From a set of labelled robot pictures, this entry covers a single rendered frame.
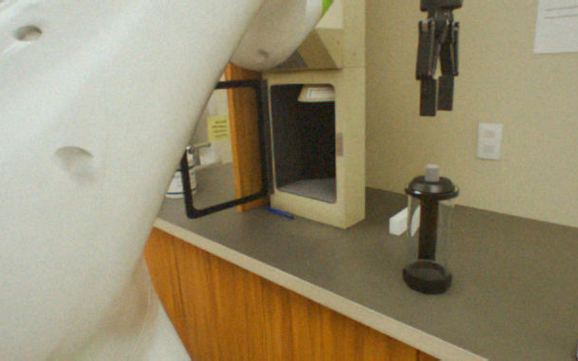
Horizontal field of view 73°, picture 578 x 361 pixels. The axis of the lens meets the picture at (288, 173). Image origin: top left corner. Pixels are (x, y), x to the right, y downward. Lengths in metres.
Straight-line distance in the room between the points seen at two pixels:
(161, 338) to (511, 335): 0.67
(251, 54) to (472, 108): 1.01
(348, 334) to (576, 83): 0.91
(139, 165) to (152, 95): 0.03
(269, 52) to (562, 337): 0.70
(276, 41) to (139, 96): 0.34
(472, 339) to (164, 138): 0.71
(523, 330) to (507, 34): 0.85
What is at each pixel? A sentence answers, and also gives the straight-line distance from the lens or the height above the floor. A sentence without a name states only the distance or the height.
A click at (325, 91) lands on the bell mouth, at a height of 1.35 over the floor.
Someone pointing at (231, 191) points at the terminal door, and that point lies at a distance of 1.27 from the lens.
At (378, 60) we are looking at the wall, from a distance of 1.54.
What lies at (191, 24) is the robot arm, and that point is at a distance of 0.22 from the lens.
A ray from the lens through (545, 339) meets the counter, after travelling 0.87.
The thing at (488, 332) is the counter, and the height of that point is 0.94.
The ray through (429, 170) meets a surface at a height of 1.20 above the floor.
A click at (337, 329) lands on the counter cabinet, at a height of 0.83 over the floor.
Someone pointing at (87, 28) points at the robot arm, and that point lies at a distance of 0.19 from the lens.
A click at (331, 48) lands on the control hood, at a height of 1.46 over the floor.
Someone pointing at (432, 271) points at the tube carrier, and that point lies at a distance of 0.90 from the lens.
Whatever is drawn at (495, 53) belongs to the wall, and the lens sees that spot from 1.38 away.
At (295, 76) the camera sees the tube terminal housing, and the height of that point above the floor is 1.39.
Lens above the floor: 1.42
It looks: 15 degrees down
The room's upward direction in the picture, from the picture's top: 3 degrees counter-clockwise
